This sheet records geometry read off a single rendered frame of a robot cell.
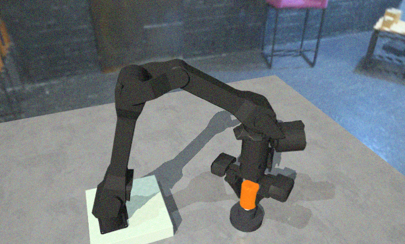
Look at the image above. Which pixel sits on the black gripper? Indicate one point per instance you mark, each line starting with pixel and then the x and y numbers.
pixel 277 187

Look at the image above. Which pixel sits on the dark grey round pedestal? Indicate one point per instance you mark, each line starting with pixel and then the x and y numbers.
pixel 246 220

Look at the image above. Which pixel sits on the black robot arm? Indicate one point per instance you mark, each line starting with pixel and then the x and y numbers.
pixel 137 84

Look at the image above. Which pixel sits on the orange tapered knob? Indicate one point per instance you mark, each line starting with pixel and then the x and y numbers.
pixel 248 194

